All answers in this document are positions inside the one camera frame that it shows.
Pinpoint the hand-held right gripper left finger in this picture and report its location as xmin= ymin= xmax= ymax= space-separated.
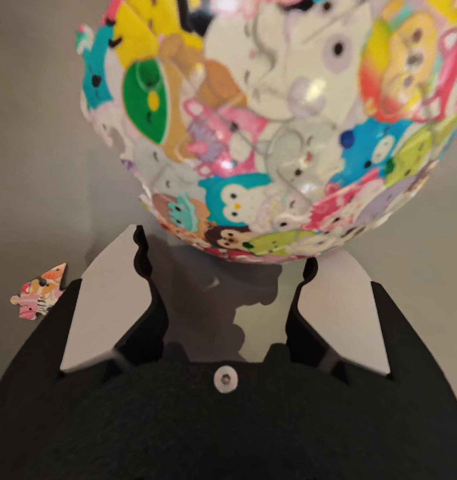
xmin=60 ymin=224 xmax=170 ymax=373

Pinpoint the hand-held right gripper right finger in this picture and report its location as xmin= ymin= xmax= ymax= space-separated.
xmin=285 ymin=249 xmax=392 ymax=376

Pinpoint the colourful puzzle ball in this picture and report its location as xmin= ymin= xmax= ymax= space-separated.
xmin=75 ymin=0 xmax=457 ymax=265

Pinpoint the colourful puzzle piece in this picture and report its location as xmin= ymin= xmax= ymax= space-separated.
xmin=10 ymin=262 xmax=68 ymax=320

